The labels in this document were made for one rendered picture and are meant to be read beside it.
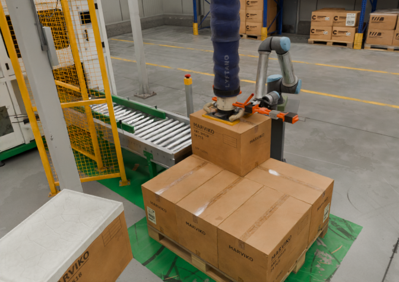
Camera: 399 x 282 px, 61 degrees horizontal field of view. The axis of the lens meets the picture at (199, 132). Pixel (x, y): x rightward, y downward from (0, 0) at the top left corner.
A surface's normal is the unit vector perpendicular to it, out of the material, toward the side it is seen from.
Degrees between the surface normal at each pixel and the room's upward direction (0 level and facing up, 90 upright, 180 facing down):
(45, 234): 0
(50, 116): 90
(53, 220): 0
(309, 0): 90
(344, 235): 0
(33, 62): 90
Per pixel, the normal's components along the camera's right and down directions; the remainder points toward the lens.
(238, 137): -0.72, 0.34
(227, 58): 0.08, 0.22
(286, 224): -0.06, -0.90
